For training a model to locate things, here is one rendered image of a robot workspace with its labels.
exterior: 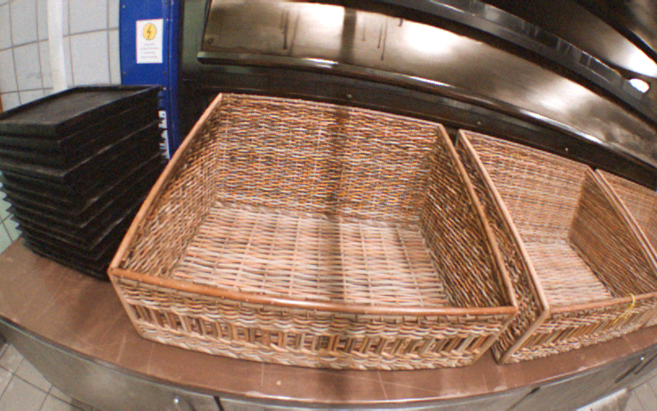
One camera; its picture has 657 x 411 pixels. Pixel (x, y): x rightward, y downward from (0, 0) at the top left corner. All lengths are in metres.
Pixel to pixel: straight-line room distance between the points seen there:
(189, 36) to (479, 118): 0.77
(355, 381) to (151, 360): 0.31
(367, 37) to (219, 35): 0.34
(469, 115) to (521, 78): 0.19
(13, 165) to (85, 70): 0.45
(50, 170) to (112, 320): 0.26
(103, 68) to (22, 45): 0.39
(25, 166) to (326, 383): 0.58
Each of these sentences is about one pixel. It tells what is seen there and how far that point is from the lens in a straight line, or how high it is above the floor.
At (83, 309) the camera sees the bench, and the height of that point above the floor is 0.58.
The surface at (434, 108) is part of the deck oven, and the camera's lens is 0.76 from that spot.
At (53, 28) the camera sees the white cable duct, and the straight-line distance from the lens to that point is 1.04.
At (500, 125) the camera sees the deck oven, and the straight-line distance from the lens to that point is 0.87.
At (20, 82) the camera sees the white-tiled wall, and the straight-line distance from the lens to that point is 1.23.
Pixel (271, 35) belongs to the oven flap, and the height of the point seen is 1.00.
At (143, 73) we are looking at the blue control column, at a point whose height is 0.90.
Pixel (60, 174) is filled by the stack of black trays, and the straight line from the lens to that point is 0.48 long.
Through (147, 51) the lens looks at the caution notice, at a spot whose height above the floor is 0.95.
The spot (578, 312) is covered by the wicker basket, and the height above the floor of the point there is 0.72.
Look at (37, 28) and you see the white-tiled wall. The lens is 1.13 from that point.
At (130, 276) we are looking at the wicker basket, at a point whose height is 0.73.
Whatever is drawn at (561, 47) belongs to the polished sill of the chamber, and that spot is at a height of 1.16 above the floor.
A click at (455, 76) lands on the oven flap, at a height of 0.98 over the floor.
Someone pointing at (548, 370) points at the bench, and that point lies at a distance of 0.65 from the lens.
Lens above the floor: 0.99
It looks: 31 degrees down
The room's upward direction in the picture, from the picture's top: 10 degrees clockwise
